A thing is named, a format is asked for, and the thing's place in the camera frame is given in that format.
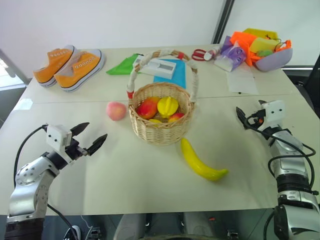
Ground pink peach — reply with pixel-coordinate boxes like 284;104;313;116
105;101;127;122

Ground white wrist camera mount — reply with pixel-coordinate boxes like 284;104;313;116
261;99;286;126
45;124;76;166

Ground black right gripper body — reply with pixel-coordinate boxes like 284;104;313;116
246;109;266;129

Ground green cloth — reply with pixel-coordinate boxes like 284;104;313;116
105;53;145;76

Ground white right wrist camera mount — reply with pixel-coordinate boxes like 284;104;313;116
261;99;286;126

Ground purple plastic bag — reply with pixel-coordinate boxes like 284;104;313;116
213;36;251;73

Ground blue paper sheet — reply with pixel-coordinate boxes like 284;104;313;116
153;58;187;90

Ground grey rounded robot leg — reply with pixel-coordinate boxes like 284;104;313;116
181;211;216;240
113;212;149;240

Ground purple bowl with items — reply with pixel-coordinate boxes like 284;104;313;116
229;31;293;67

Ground white paper sheet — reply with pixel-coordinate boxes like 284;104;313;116
226;67;260;96

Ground orange canvas sneaker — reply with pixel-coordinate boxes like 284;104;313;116
53;49;106;93
33;44;77;88

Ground lavender bowl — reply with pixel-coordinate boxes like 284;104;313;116
254;47;294;73

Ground red scissors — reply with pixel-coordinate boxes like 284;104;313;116
191;48;209;62

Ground wicker basket with handle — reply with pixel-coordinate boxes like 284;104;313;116
126;49;200;147

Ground red yellow mango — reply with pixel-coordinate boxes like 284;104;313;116
136;96;161;120

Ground dark window frame post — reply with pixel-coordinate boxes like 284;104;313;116
211;0;236;45

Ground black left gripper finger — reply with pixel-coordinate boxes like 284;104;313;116
87;133;109;157
69;122;90;137

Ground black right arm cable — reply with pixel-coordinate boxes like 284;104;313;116
246;114;317;195

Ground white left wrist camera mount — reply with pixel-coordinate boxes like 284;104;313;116
45;124;76;166

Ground white rectangular box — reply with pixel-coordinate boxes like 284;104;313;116
132;55;177;80

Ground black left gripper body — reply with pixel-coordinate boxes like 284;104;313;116
65;136;90;161

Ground yellow banana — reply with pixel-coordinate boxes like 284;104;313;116
180;137;229;182

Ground small red apple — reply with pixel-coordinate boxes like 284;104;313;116
167;112;186;124

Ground white bottle with red band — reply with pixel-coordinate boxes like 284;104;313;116
203;46;223;62

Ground dark office chair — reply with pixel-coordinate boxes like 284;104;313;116
281;53;320;114

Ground yellow flat board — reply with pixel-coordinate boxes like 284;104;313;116
242;28;280;41

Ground yellow starfruit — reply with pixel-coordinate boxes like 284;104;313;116
156;96;180;119

